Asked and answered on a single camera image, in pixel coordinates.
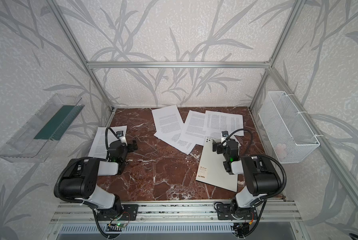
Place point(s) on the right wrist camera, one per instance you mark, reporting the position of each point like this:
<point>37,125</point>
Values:
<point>224,135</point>

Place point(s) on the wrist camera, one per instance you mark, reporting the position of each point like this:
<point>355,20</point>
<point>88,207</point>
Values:
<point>121,136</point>
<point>224,135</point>

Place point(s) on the white wire mesh basket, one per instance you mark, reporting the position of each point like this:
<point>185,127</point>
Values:
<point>291,137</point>

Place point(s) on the right back printed sheet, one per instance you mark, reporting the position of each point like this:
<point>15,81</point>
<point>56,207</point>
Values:
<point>218,122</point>

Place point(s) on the aluminium cage frame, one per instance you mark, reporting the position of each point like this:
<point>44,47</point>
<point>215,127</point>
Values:
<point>343,174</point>

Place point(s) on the clear acrylic wall tray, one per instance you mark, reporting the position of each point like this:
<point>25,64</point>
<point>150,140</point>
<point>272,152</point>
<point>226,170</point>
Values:
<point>34,142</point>

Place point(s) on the green circuit board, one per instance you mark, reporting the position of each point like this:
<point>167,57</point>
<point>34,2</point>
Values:
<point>116,227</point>

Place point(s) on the beige black ring binder folder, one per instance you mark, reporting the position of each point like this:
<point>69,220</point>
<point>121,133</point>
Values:
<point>211,169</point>

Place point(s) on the bottom hidden printed sheet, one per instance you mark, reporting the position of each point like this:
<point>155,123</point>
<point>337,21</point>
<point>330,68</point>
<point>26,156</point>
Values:
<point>174,141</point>

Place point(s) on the aluminium front rail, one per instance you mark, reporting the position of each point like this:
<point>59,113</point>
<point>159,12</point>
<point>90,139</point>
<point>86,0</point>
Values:
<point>206,211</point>

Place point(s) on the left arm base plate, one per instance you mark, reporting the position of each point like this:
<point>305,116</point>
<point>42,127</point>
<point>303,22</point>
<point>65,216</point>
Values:
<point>119,213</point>

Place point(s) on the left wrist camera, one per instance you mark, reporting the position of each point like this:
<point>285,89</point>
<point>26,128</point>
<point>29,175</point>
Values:
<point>121,136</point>

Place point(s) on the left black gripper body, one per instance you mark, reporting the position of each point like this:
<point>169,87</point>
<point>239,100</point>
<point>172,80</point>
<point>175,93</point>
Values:
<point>129,145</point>

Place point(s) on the centre back printed sheet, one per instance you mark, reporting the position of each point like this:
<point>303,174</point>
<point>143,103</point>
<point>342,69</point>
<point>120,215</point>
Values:
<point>168,120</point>

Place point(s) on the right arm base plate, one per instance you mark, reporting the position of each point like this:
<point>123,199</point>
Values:
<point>231,212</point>

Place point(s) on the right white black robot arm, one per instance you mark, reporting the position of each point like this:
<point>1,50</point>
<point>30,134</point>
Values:
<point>265,177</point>

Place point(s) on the printed paper sheet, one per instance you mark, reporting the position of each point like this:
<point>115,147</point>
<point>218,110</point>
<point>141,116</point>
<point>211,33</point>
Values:
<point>98,148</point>
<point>192,131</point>

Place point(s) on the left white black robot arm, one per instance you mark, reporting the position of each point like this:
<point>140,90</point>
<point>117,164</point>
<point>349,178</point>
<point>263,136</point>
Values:
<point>78,181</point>

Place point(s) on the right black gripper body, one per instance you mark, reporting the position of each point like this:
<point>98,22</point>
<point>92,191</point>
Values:
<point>220,147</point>

